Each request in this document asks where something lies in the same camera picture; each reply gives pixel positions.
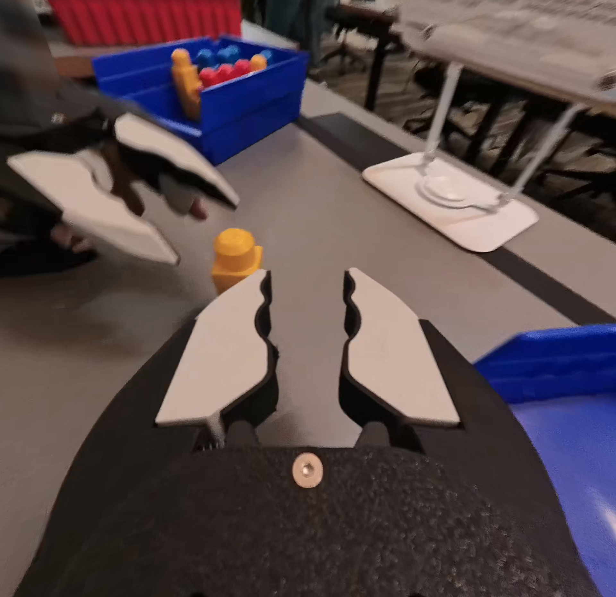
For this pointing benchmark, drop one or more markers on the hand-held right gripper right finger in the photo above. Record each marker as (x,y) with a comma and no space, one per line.
(399,366)

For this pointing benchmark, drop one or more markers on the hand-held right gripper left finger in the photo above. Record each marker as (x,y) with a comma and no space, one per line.
(216,366)

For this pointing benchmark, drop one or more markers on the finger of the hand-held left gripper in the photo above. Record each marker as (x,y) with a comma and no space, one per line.
(168,149)
(86,197)

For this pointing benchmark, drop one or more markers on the group of toy bricks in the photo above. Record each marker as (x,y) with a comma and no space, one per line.
(185,84)

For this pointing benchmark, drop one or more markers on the blue plastic bin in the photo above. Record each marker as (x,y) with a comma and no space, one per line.
(250,111)
(577,462)

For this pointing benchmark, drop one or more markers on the yellow one-stud block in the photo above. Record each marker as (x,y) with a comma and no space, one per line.
(236,250)

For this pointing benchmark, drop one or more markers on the red plastic bin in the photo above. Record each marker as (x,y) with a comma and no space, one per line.
(144,14)

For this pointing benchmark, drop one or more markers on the white document stand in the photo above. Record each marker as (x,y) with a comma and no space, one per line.
(481,221)

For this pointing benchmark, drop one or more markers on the wooden top desk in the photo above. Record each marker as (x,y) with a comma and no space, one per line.
(365,19)

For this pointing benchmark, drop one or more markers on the printed instruction sheet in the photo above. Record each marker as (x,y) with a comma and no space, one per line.
(529,5)

